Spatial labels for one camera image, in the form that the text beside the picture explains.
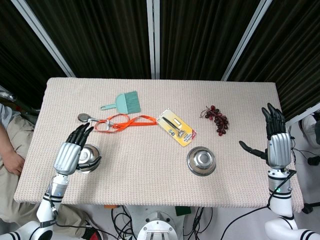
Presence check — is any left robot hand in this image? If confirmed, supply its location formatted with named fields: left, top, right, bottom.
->
left=53, top=122, right=102, bottom=176

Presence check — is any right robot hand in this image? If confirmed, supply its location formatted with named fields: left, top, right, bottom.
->
left=238, top=102, right=293, bottom=170

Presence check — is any metal bowl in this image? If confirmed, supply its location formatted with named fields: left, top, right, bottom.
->
left=76, top=143, right=102, bottom=175
left=186, top=146, right=217, bottom=176

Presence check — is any white rounded machine housing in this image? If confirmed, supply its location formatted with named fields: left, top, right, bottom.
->
left=299, top=112, right=320, bottom=146

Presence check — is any metal spoon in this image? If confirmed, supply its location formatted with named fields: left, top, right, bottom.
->
left=77, top=113, right=97, bottom=125

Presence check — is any clear badge holder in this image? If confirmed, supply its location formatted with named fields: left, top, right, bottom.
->
left=87, top=118, right=111, bottom=132

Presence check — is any seated person in beige trousers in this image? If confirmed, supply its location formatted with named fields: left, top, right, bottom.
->
left=0, top=102, right=104, bottom=240

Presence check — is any dark red grape bunch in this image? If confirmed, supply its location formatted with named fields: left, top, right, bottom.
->
left=199, top=104, right=229, bottom=137

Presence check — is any black stand foot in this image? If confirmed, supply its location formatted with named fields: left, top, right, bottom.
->
left=301, top=201, right=320, bottom=215

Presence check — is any teal hand brush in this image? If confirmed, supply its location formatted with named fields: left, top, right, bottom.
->
left=100, top=90, right=142, bottom=115

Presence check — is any beige waffle tablecloth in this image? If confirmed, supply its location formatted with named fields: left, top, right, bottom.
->
left=13, top=76, right=305, bottom=213

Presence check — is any black pleated curtain panel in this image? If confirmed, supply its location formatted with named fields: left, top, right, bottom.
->
left=227, top=0, right=320, bottom=121
left=158, top=0, right=263, bottom=81
left=0, top=0, right=68, bottom=111
left=24, top=0, right=153, bottom=79

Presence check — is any razor in yellow blister pack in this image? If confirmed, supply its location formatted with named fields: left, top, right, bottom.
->
left=156, top=108, right=198, bottom=147

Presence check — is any green box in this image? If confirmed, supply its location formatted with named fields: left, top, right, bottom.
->
left=174, top=206, right=192, bottom=217

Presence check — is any white robot torso base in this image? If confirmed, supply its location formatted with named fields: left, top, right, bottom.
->
left=129, top=205, right=183, bottom=240

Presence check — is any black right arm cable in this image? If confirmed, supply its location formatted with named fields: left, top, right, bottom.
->
left=234, top=168, right=298, bottom=240

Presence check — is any white divider rail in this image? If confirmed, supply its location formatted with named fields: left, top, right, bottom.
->
left=285, top=102, right=320, bottom=127

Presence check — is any black floor cable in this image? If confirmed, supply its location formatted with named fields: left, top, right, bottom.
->
left=110, top=205, right=138, bottom=240
left=183, top=206, right=214, bottom=240

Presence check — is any orange lanyard ribbon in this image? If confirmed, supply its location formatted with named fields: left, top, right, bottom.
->
left=94, top=113, right=159, bottom=133

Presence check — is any white divider post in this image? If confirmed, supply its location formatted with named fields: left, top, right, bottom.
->
left=146, top=0, right=161, bottom=80
left=11, top=0, right=77, bottom=78
left=221, top=0, right=273, bottom=81

